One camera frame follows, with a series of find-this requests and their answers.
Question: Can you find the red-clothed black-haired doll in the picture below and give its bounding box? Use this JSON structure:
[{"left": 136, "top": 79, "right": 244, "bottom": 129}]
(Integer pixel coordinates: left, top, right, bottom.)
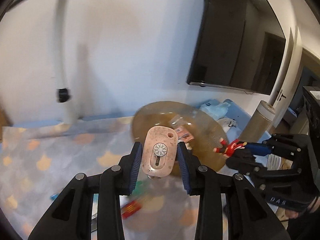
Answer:
[{"left": 213, "top": 138, "right": 247, "bottom": 158}]

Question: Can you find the red cylinder tube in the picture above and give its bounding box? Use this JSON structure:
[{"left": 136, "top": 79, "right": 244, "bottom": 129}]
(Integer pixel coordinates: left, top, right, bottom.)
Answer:
[{"left": 121, "top": 200, "right": 142, "bottom": 219}]

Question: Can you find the pink oval key case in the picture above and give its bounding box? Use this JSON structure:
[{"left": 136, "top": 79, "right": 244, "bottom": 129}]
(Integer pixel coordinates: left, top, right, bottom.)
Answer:
[{"left": 141, "top": 126, "right": 178, "bottom": 178}]

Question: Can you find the teal plastic tree toy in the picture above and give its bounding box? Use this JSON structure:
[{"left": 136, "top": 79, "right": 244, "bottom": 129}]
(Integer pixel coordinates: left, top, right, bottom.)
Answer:
[{"left": 50, "top": 192, "right": 60, "bottom": 201}]

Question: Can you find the dark green plastic tree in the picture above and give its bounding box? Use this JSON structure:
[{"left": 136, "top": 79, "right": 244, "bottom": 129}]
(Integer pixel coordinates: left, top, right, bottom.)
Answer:
[{"left": 131, "top": 180, "right": 149, "bottom": 197}]

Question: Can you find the person's right hand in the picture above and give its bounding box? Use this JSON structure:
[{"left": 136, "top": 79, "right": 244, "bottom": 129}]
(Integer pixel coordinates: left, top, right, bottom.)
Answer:
[{"left": 285, "top": 209, "right": 309, "bottom": 219}]

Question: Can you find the tan cylindrical container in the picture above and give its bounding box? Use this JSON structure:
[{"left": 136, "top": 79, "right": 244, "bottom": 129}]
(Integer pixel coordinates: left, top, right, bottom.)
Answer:
[{"left": 239, "top": 100, "right": 276, "bottom": 142}]

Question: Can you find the white crumpled cloth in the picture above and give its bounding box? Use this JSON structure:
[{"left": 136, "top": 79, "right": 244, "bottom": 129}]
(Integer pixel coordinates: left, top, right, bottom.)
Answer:
[{"left": 217, "top": 118, "right": 238, "bottom": 133}]

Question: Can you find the amber ribbed glass bowl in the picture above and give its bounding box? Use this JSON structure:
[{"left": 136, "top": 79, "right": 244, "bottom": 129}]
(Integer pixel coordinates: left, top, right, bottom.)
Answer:
[{"left": 131, "top": 101, "right": 228, "bottom": 178}]

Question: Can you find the light blue plastic bag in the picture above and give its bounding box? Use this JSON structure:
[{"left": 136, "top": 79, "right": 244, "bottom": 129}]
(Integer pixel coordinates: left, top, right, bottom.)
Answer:
[{"left": 200, "top": 102, "right": 231, "bottom": 121}]

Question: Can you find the pink card pack in bowl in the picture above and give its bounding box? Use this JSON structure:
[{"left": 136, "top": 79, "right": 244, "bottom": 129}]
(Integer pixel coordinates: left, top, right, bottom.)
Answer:
[{"left": 175, "top": 126, "right": 194, "bottom": 143}]

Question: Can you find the patterned fan-print table mat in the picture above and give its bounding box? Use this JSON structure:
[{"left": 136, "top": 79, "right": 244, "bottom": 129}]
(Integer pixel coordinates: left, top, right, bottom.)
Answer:
[{"left": 1, "top": 117, "right": 199, "bottom": 239}]

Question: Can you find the white lamp pole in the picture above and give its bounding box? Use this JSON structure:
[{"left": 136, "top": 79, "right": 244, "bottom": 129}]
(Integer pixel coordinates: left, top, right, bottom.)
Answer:
[{"left": 53, "top": 0, "right": 78, "bottom": 125}]

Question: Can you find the wall-mounted black television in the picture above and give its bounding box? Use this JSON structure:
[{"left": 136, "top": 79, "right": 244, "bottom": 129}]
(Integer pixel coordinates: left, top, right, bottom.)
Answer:
[{"left": 187, "top": 0, "right": 286, "bottom": 95}]

